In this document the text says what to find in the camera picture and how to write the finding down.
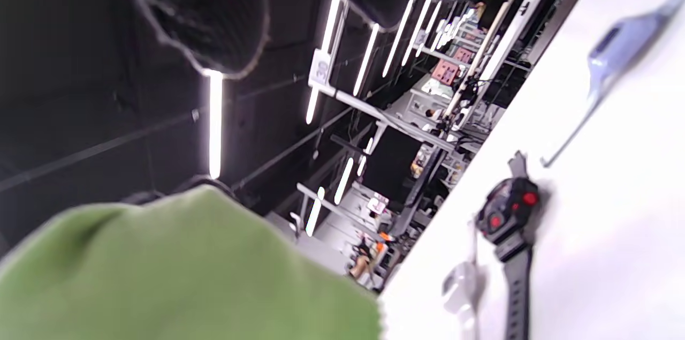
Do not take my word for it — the black monitor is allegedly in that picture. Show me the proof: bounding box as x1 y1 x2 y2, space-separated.
361 129 423 204

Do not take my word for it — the black red watch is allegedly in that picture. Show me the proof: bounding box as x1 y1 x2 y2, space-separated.
475 151 541 340

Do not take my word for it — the green microfibre cloth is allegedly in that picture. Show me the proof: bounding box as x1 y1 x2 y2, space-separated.
0 185 386 340

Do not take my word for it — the light blue watch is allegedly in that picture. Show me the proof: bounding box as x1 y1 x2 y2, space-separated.
541 0 685 168

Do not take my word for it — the white watch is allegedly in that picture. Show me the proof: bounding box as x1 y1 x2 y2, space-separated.
442 221 488 340

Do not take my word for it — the long ceiling light strip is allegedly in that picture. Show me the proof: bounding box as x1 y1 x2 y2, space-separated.
206 70 224 180

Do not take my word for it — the person's right hand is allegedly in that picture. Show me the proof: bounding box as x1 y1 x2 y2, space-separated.
56 0 573 81

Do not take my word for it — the row of ceiling light strips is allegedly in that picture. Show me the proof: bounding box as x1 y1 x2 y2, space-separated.
304 0 471 237

